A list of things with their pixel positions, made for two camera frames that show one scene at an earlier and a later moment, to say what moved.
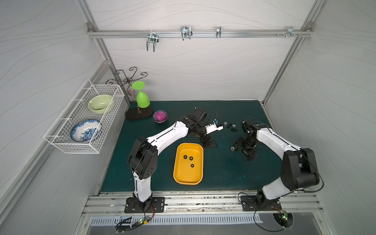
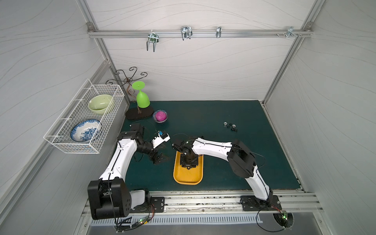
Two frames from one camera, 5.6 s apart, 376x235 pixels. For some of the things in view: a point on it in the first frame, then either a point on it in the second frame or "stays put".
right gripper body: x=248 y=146 → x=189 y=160
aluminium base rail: x=294 y=203 stays put
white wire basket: x=84 y=124 stays put
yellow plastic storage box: x=188 y=163 stays put
